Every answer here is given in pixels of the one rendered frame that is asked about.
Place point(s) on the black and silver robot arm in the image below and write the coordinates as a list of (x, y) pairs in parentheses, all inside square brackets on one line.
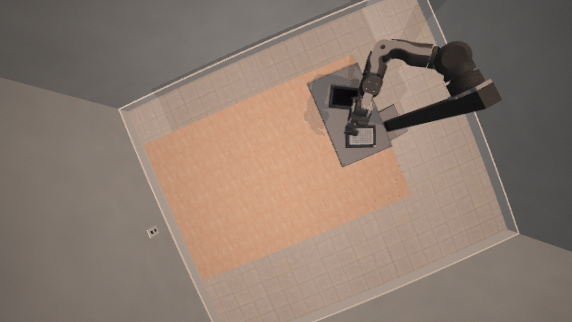
[(453, 60)]

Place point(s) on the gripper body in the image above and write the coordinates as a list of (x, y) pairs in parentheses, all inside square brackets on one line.
[(359, 120)]

